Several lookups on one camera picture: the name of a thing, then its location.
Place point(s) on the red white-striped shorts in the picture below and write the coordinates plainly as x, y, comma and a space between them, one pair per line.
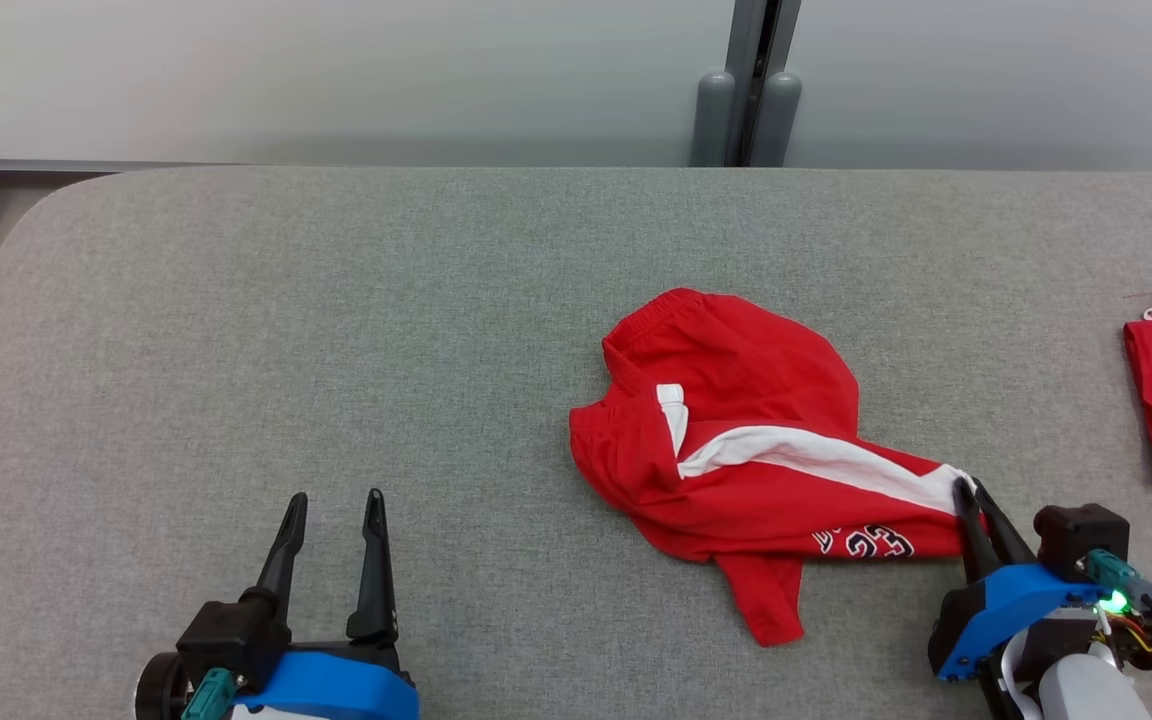
736, 380

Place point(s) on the grey partition post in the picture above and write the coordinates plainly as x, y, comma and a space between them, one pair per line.
744, 40

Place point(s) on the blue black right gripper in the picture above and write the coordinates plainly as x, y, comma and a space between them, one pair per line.
996, 610

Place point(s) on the grey cylindrical post foot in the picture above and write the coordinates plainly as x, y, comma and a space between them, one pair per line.
779, 120
714, 120

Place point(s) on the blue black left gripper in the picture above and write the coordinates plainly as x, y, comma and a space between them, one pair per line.
336, 690

